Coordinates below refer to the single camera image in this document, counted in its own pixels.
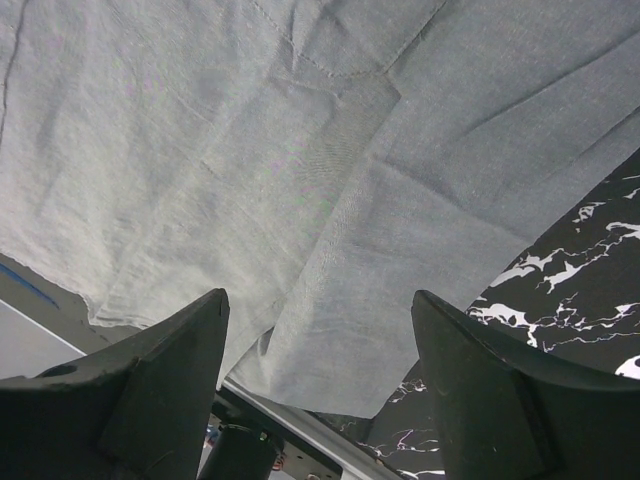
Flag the black marble pattern mat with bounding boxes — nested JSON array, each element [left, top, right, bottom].
[[316, 154, 639, 479]]

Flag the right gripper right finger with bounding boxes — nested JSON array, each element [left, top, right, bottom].
[[411, 290, 639, 479]]

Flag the grey button shirt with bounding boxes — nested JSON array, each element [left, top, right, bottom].
[[1, 1, 639, 417]]

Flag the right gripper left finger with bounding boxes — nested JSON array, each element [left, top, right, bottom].
[[1, 289, 229, 479]]

